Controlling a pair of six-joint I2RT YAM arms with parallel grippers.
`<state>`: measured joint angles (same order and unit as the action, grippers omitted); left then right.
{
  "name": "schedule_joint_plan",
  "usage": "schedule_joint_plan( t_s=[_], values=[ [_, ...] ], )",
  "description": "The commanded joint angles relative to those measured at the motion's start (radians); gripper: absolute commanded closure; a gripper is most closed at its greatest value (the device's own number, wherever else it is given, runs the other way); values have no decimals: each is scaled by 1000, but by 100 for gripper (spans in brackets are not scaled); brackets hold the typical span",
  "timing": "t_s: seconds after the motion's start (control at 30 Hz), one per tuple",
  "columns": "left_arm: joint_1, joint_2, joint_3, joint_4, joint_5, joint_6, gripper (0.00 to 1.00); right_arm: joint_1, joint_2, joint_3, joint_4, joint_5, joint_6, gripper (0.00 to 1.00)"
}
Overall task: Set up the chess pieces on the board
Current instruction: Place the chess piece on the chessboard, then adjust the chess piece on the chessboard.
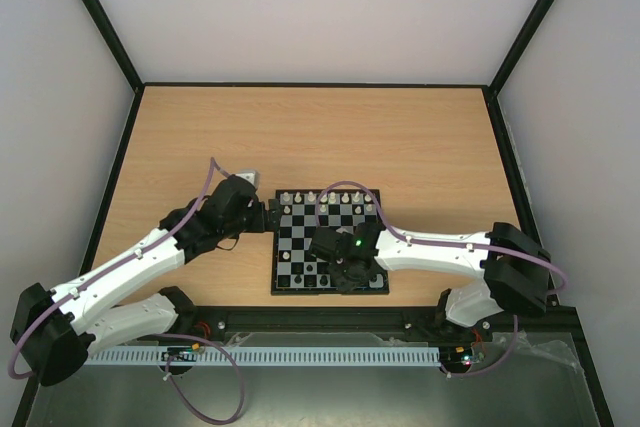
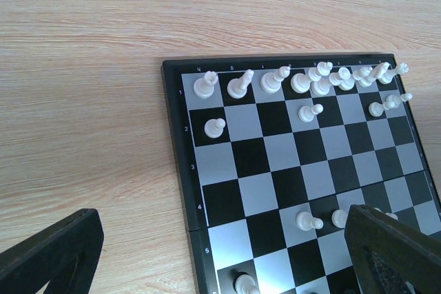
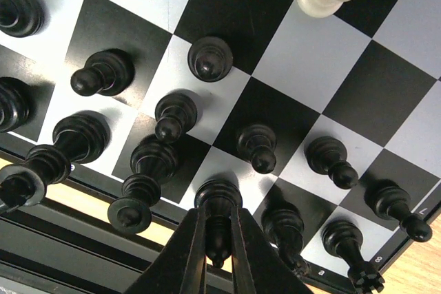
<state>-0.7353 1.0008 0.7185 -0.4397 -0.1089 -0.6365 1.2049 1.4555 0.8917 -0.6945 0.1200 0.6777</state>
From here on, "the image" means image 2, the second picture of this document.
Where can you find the white bishop tall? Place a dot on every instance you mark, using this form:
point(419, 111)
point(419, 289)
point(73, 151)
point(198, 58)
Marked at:
point(356, 76)

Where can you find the white king tall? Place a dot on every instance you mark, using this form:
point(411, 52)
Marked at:
point(322, 87)

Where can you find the white pawn f5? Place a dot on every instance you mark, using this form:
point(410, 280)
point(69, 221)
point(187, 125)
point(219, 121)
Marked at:
point(305, 221)

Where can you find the white bishop f1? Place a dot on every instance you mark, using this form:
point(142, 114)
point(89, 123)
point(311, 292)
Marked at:
point(271, 81)

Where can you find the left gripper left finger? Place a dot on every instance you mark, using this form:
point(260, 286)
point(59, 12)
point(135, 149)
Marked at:
point(62, 258)

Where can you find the white knight b1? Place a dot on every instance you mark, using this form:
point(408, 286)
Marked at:
point(375, 74)

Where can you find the white rook h1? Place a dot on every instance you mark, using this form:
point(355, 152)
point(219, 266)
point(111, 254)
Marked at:
point(204, 86)

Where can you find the white rook corner a1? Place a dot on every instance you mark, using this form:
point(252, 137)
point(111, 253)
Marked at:
point(388, 76)

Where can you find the white pawn h6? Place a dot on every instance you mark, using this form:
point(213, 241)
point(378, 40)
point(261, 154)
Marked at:
point(245, 284)

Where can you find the black and silver chessboard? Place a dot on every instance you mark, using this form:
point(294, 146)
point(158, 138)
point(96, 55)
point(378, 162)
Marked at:
point(242, 191)

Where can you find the white knight g4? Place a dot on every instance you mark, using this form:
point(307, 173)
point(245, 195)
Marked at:
point(237, 87)

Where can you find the white pawn h2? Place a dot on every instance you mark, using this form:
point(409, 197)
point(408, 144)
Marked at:
point(213, 128)

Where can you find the white pawn e2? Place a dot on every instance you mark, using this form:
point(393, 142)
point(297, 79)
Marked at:
point(307, 113)

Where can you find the white pawn b2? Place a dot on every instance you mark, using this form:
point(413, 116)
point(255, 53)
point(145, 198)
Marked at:
point(392, 102)

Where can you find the white queen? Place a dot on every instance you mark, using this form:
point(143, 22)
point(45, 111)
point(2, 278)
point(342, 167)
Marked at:
point(300, 83)

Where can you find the white pawn e5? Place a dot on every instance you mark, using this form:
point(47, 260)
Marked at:
point(339, 218)

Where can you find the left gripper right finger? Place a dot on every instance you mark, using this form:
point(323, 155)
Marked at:
point(387, 254)

